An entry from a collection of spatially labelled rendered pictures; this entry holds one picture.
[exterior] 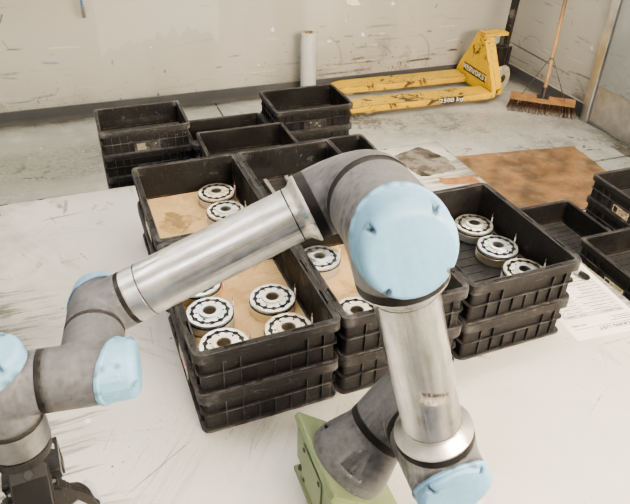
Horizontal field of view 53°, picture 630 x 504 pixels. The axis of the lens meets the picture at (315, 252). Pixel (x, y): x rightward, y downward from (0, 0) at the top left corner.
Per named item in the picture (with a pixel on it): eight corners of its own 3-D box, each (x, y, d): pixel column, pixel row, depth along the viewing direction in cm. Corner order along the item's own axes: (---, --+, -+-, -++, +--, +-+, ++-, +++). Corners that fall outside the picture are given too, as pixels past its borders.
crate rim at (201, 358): (343, 330, 125) (343, 321, 124) (194, 367, 116) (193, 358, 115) (278, 228, 156) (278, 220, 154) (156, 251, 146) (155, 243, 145)
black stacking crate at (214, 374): (340, 364, 131) (342, 323, 125) (199, 402, 122) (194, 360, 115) (278, 260, 161) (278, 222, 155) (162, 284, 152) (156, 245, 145)
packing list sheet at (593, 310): (655, 325, 160) (656, 323, 160) (581, 345, 153) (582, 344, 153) (570, 254, 185) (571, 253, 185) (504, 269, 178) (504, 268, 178)
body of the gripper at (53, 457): (67, 462, 89) (48, 404, 82) (74, 513, 82) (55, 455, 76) (8, 481, 86) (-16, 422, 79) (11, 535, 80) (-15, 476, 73)
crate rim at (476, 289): (582, 269, 144) (585, 260, 143) (471, 297, 135) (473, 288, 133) (483, 188, 175) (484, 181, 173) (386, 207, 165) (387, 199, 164)
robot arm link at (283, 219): (370, 112, 86) (49, 273, 86) (398, 138, 76) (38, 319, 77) (397, 181, 92) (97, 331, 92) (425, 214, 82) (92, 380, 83)
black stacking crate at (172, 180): (278, 259, 161) (277, 221, 155) (162, 283, 152) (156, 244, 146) (236, 188, 191) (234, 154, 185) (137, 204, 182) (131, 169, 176)
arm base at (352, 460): (392, 504, 110) (430, 466, 108) (335, 494, 100) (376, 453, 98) (355, 436, 121) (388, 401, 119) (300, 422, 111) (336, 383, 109)
